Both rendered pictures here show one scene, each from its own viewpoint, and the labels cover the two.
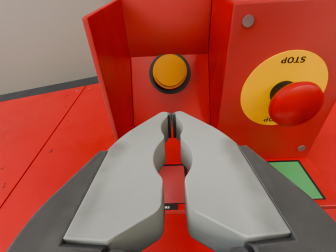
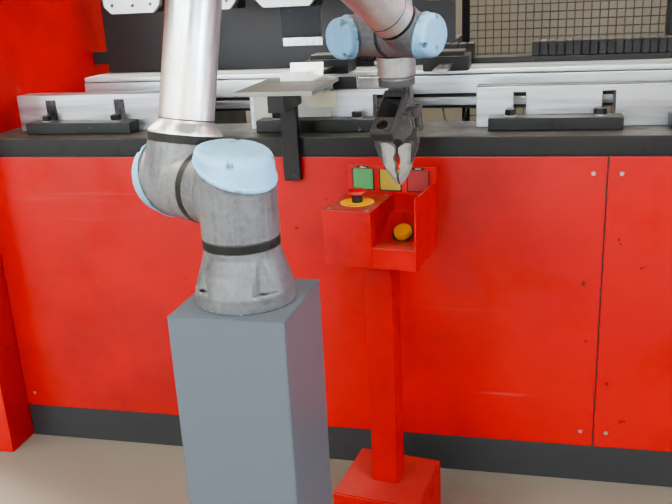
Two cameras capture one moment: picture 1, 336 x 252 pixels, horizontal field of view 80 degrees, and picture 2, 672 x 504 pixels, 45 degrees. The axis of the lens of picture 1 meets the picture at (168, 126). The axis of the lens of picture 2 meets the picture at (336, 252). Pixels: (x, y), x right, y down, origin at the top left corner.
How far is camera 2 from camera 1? 1.58 m
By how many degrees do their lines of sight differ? 39
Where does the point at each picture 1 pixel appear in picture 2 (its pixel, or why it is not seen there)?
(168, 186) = (415, 178)
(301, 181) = (357, 176)
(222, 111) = (382, 201)
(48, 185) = (561, 233)
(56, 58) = not seen: outside the picture
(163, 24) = (398, 245)
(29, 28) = not seen: outside the picture
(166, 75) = (404, 228)
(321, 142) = (309, 234)
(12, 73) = not seen: outside the picture
